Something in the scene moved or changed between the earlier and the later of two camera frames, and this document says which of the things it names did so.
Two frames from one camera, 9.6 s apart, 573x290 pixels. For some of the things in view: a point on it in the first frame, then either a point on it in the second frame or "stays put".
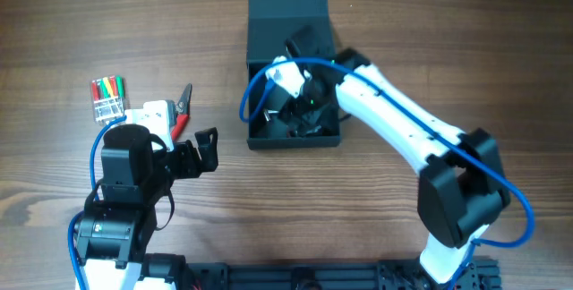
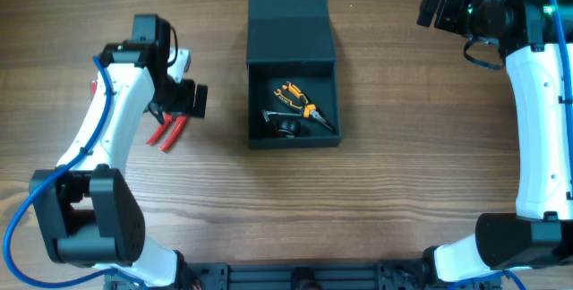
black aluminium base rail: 484,274 stays put
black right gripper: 295,114 to 430,4
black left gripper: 189,157 to 185,100
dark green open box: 271,15 stays put
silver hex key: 267,113 stays put
